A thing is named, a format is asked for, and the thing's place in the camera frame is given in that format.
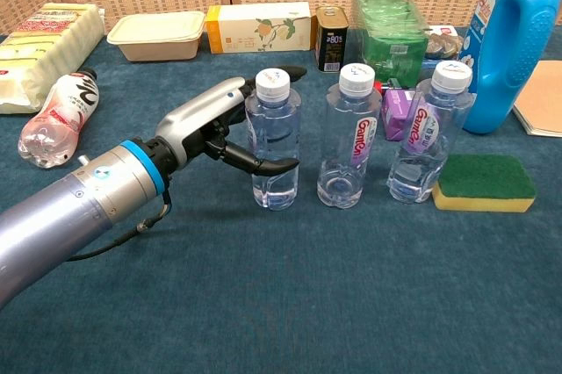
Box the kraft spiral notebook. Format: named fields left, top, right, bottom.
left=512, top=60, right=562, bottom=139

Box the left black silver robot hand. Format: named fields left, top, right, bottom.
left=154, top=65, right=309, bottom=176

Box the pink drink bottle black cap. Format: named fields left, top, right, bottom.
left=17, top=68, right=102, bottom=170

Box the green yellow scouring sponge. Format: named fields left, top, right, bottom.
left=431, top=153, right=538, bottom=214

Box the green packet stack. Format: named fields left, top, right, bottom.
left=351, top=0, right=429, bottom=88

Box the red push button switch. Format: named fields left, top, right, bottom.
left=372, top=77, right=410, bottom=93

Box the white orange tea carton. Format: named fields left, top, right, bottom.
left=205, top=1, right=319, bottom=55

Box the small purple box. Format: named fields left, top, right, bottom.
left=379, top=88, right=423, bottom=142

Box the clear water bottle white cap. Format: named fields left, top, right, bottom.
left=385, top=60, right=477, bottom=205
left=244, top=67, right=304, bottom=212
left=316, top=61, right=384, bottom=210

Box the beige lidded lunch box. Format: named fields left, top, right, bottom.
left=106, top=10, right=207, bottom=63

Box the blue detergent jug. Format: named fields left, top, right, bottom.
left=457, top=0, right=562, bottom=136

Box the black tin can gold lid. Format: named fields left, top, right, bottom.
left=315, top=5, right=350, bottom=74

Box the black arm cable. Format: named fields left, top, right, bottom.
left=65, top=191, right=174, bottom=263

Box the yellow sponge multipack in plastic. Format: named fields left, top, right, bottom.
left=0, top=2, right=106, bottom=116

